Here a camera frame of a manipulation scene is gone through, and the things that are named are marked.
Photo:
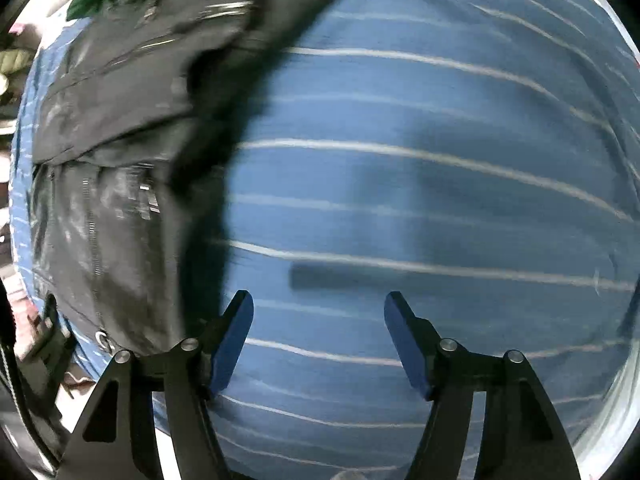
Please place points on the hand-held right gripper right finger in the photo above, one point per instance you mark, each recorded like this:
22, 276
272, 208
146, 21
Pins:
406, 345

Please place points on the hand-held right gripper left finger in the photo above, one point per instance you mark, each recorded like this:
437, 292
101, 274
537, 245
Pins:
229, 345

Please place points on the black zippered jacket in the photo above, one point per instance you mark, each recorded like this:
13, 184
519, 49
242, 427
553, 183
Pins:
125, 160

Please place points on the blue striped bed sheet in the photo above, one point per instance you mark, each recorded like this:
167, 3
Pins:
400, 185

